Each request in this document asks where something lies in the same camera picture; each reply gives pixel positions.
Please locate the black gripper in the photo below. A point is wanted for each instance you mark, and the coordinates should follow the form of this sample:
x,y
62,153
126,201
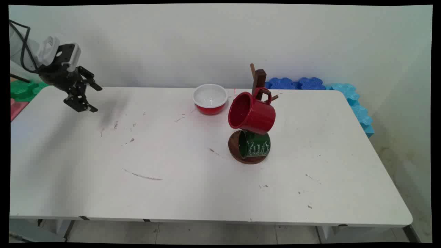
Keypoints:
x,y
57,74

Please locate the red enamel mug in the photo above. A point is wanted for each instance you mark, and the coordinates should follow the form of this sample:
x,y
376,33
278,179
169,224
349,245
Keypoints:
x,y
255,117

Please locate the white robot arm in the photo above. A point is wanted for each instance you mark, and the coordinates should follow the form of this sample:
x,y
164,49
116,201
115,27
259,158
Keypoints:
x,y
20,46

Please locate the green foam tile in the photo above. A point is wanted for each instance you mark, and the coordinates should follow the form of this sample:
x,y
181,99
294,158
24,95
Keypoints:
x,y
24,90

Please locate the pink foam tile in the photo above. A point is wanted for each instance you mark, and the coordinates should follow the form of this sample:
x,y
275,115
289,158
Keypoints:
x,y
17,108

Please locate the red bowl white inside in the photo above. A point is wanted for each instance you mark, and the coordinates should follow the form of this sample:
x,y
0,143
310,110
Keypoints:
x,y
210,96

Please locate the grey table leg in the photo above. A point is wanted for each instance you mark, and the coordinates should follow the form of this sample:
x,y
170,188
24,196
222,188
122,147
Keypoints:
x,y
55,228

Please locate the wooden mug tree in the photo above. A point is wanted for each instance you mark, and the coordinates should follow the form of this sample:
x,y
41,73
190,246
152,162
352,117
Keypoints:
x,y
259,77

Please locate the green printed mug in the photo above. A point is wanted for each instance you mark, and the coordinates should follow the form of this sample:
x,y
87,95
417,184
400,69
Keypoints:
x,y
256,146

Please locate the dark blue foam tile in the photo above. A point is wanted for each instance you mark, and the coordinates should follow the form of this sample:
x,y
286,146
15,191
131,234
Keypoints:
x,y
311,83
282,83

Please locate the light blue foam tile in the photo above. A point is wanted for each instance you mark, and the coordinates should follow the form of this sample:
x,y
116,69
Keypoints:
x,y
344,91
363,119

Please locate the white table leg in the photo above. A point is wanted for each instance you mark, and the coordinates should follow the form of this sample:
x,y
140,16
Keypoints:
x,y
325,234

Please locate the black table strut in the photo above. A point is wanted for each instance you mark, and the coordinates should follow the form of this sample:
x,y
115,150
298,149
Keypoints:
x,y
411,234

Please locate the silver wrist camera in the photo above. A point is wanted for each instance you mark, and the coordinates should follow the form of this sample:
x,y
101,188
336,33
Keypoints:
x,y
74,57

